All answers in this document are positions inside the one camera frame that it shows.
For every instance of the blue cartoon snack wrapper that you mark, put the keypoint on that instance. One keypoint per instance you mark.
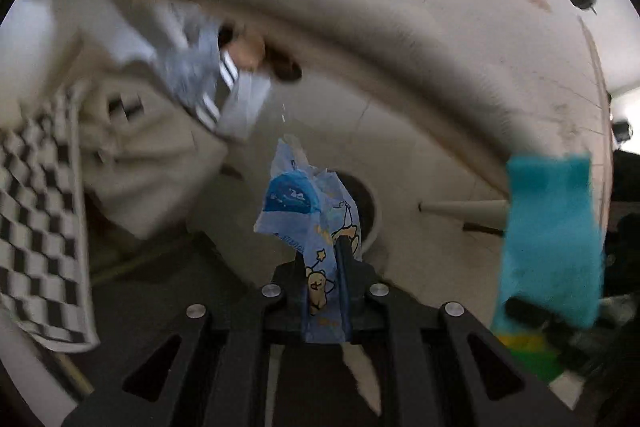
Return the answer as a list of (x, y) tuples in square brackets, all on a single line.
[(305, 217)]

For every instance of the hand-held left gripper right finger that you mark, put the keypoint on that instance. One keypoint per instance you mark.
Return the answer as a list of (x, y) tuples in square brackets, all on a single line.
[(400, 347)]

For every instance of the teal and green packet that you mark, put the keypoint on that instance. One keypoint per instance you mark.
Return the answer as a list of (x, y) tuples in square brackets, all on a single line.
[(547, 232)]

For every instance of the black and white checkered cloth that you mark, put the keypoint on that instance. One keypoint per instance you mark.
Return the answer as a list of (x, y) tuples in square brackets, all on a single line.
[(40, 232)]

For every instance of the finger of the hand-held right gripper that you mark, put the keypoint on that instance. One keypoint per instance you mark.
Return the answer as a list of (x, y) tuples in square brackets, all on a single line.
[(527, 311)]

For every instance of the round grey trash bin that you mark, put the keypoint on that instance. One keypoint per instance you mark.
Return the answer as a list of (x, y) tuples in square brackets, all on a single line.
[(367, 212)]

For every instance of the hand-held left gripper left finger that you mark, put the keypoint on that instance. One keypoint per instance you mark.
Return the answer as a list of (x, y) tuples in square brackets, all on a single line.
[(235, 347)]

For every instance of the striped grey garment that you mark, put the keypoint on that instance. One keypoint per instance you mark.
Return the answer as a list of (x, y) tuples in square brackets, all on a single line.
[(210, 77)]

